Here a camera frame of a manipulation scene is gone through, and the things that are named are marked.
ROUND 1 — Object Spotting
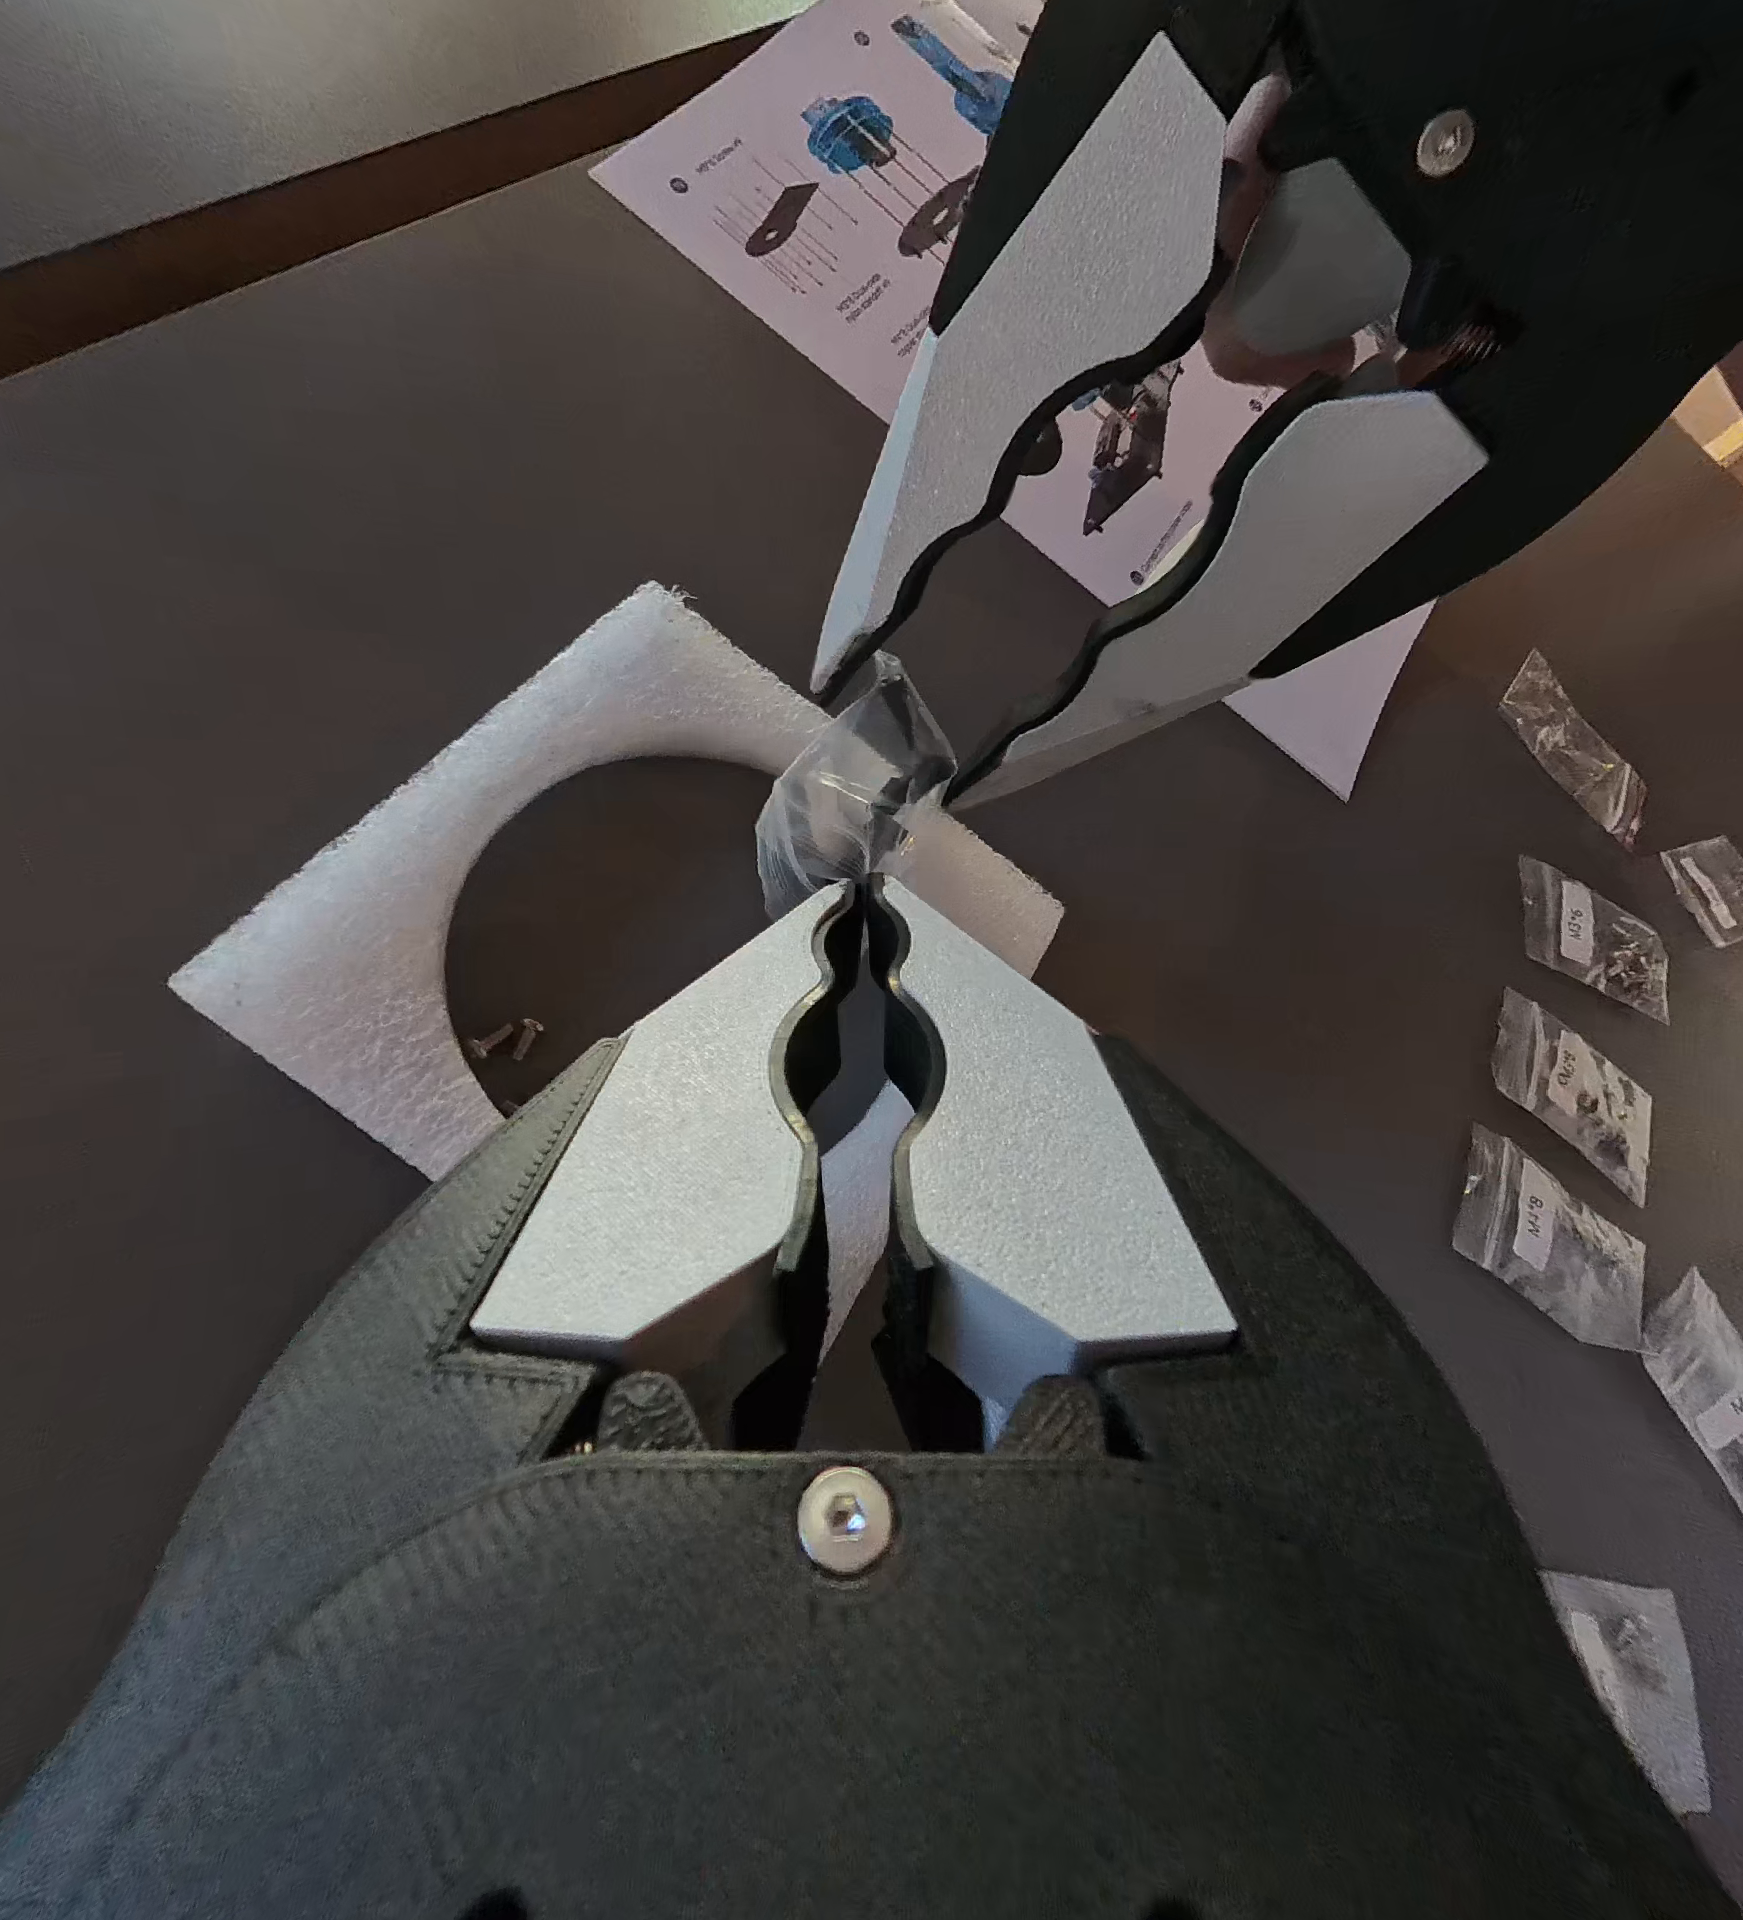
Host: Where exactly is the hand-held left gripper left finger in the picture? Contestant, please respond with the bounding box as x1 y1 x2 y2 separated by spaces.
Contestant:
470 881 868 1449

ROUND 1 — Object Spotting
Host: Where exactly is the person's right hand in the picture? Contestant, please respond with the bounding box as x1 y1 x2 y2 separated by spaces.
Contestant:
1208 151 1360 400

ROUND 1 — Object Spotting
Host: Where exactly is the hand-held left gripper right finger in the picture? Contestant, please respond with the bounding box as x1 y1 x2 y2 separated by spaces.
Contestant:
872 878 1241 1449

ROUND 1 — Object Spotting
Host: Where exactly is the printed assembly manual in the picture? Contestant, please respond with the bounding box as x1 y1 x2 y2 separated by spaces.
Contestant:
587 0 1436 804

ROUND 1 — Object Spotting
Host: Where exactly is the clear plastic standoff pouch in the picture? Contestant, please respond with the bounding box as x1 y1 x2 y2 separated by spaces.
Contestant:
754 652 964 919

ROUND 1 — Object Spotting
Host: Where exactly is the set of labelled screw bags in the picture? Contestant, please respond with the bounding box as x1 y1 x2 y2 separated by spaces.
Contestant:
1454 649 1743 1817

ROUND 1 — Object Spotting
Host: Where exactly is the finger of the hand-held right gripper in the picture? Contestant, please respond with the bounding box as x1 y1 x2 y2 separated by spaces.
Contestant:
807 32 1236 700
943 377 1495 815

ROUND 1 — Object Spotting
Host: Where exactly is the white foam square with hole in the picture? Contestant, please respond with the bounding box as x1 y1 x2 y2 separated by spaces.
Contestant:
168 583 1067 1188

